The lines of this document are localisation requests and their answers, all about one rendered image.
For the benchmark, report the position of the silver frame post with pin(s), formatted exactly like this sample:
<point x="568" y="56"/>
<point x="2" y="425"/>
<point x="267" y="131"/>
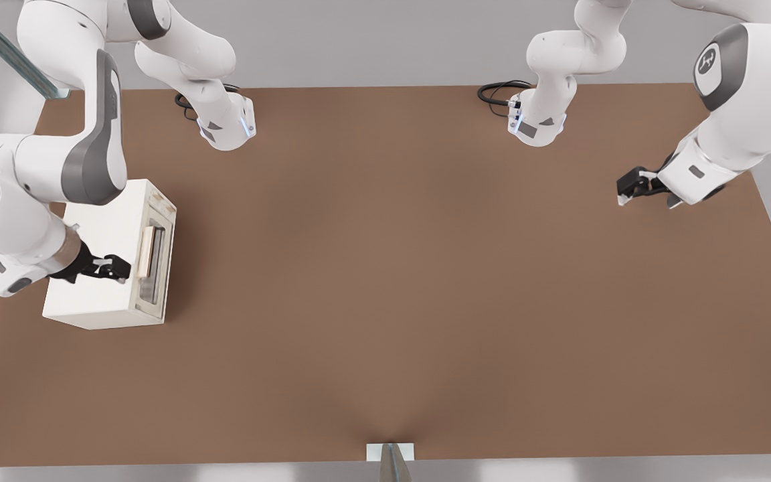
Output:
<point x="392" y="462"/>
<point x="4" y="47"/>

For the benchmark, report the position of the white oven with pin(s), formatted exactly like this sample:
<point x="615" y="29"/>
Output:
<point x="101" y="294"/>

